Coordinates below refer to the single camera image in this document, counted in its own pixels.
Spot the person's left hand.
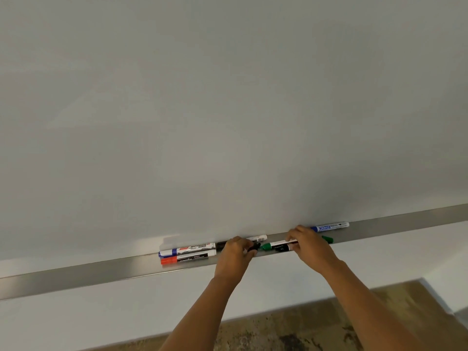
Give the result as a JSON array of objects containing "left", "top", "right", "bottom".
[{"left": 214, "top": 236, "right": 259, "bottom": 279}]

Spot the person's right hand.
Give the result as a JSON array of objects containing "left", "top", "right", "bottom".
[{"left": 285, "top": 225, "right": 341, "bottom": 275}]

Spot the green-capped white marker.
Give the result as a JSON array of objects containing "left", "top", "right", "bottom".
[{"left": 260, "top": 235, "right": 334, "bottom": 252}]

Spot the person's right forearm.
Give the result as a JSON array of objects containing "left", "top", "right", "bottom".
[{"left": 322, "top": 260, "right": 432, "bottom": 351}]

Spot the person's left forearm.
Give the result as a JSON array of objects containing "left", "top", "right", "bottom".
[{"left": 158, "top": 275, "right": 235, "bottom": 351}]

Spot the black-capped white marker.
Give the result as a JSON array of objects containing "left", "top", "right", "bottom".
[{"left": 216, "top": 234, "right": 268, "bottom": 252}]

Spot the blue marker with white barrel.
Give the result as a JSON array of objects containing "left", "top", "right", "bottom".
[{"left": 310, "top": 222, "right": 350, "bottom": 233}]

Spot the red-capped white marker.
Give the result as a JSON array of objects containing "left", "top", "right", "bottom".
[{"left": 160, "top": 250, "right": 217, "bottom": 266}]

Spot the blue-capped white marker with red label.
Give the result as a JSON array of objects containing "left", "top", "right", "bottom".
[{"left": 158, "top": 243, "right": 216, "bottom": 258}]

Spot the large white whiteboard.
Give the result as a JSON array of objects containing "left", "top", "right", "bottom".
[{"left": 0, "top": 0, "right": 468, "bottom": 261}]

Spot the long metal marker tray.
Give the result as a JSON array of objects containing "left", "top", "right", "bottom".
[{"left": 0, "top": 203, "right": 468, "bottom": 301}]

